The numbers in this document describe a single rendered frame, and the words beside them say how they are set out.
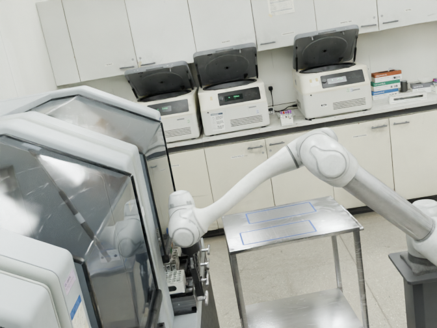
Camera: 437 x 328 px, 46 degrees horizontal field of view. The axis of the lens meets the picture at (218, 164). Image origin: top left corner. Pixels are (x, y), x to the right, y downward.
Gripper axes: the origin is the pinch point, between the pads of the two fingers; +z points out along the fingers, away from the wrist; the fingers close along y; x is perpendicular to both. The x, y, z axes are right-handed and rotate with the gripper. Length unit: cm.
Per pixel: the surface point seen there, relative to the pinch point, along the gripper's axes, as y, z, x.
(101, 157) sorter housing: 32, -67, -17
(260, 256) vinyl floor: -182, 80, 27
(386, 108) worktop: -228, -9, 148
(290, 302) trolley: -63, 52, 38
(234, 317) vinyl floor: -102, 80, 4
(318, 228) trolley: -34, -2, 55
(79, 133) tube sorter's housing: 17, -73, -26
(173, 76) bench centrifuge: -258, -62, -21
